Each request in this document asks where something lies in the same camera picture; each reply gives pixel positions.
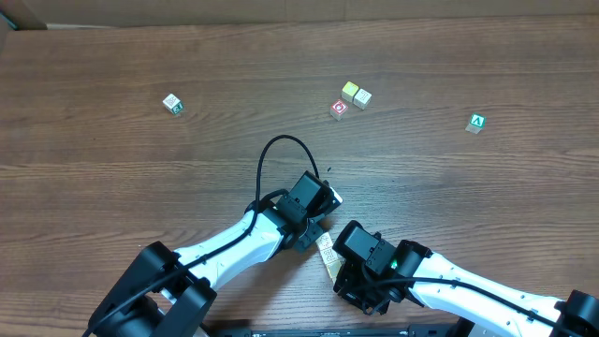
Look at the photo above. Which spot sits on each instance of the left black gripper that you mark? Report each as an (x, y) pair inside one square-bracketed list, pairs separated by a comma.
[(308, 239)]

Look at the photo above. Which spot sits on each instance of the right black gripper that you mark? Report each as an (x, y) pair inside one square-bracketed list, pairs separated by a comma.
[(349, 287)]

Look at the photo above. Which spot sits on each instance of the yellow letter U block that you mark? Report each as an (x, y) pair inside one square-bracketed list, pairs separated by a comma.
[(324, 242)]

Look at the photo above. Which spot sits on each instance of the white animal picture block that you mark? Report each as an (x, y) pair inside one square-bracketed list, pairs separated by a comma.
[(329, 256)]

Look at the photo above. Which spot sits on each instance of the white maze picture block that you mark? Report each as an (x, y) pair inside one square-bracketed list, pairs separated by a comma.
[(333, 269)]

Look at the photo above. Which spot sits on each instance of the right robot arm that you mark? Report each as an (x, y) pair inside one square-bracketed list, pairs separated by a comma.
[(430, 280)]

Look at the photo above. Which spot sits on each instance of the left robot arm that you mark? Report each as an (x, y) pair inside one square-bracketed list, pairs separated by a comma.
[(166, 292)]

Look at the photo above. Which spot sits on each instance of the red letter block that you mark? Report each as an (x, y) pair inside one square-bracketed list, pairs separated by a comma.
[(338, 109)]

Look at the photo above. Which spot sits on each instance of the white block with lines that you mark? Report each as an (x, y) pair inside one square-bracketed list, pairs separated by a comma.
[(362, 99)]

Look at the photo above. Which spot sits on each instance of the yellow top block far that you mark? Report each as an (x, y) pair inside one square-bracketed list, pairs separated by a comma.
[(349, 91)]

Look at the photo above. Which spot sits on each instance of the green sided wooden block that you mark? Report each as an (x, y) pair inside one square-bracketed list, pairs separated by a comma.
[(173, 104)]

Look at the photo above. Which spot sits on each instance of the green letter A block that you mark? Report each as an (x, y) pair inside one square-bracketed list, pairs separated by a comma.
[(476, 123)]

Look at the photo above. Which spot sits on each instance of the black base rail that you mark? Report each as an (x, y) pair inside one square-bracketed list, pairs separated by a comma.
[(462, 327)]

